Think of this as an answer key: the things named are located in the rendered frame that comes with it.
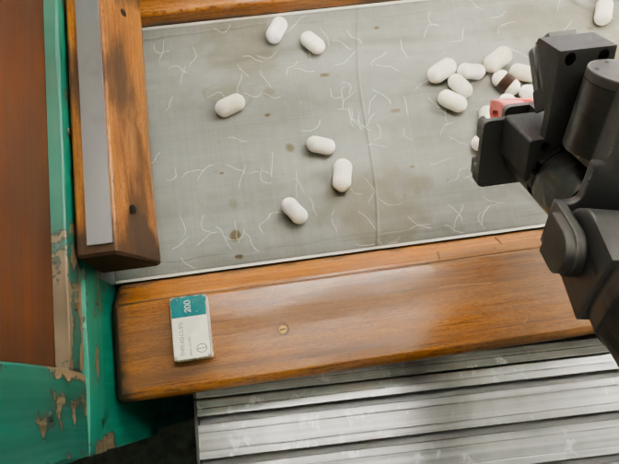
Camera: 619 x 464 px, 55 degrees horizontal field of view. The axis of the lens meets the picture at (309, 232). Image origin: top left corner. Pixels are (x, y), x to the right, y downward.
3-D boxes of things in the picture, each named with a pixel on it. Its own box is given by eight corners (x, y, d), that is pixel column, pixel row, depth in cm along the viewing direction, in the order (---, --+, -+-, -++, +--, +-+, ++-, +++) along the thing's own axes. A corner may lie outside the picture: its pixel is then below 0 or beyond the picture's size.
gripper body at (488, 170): (475, 112, 52) (510, 151, 46) (588, 99, 52) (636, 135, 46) (469, 178, 55) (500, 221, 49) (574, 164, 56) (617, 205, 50)
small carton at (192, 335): (214, 357, 57) (211, 355, 55) (178, 362, 57) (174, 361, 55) (207, 296, 59) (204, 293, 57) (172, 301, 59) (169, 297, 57)
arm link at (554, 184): (542, 127, 46) (587, 169, 40) (609, 128, 47) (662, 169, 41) (519, 203, 50) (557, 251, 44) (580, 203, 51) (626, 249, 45)
